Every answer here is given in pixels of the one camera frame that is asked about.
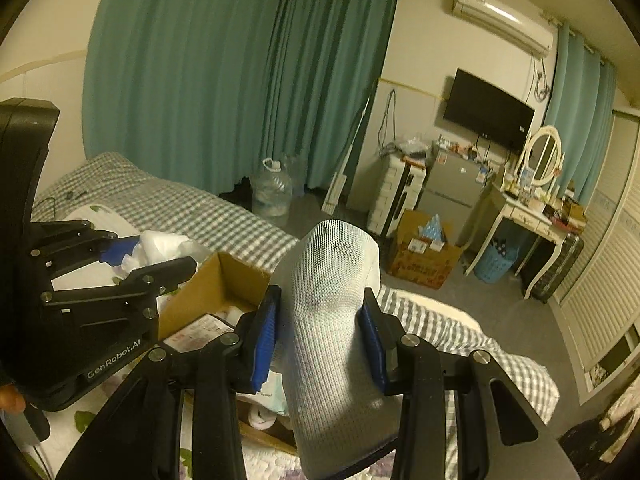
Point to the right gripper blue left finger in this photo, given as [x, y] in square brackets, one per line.
[249, 348]

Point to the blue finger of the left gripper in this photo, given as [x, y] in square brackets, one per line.
[115, 250]

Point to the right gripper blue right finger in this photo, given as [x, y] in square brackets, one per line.
[385, 341]

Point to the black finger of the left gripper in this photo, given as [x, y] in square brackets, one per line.
[162, 277]

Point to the white soft cloth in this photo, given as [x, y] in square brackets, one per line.
[155, 247]

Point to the white knitted sock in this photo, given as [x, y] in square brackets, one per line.
[341, 420]

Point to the white blue tissue pack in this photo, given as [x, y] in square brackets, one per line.
[271, 396]

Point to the person's left hand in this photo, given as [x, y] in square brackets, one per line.
[11, 400]

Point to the white floral quilt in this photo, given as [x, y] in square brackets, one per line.
[137, 432]

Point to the cardboard box on bed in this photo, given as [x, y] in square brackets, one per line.
[225, 287]

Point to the grey checked bed sheet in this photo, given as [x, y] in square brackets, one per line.
[110, 182]

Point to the cardboard box on floor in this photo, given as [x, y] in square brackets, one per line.
[418, 259]

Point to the white leaning mop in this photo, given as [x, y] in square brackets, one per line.
[339, 179]

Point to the blue laundry basket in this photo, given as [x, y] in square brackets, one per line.
[498, 257]

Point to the clear water jug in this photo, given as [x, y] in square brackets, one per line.
[272, 191]

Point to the white suitcase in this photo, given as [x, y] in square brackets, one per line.
[399, 189]

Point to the silver mini fridge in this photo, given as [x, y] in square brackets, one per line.
[453, 188]

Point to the white dressing table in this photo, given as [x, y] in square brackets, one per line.
[521, 223]

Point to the large teal curtain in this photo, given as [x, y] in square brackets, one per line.
[201, 91]

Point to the dark suitcase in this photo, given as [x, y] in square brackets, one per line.
[552, 279]

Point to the white louvered wardrobe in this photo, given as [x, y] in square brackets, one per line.
[597, 304]

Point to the white oval vanity mirror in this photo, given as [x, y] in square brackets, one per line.
[541, 161]

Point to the teal curtain by wardrobe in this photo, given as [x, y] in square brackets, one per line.
[580, 108]

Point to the white air conditioner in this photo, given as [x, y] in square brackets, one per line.
[507, 23]

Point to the black wall television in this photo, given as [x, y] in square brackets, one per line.
[488, 111]

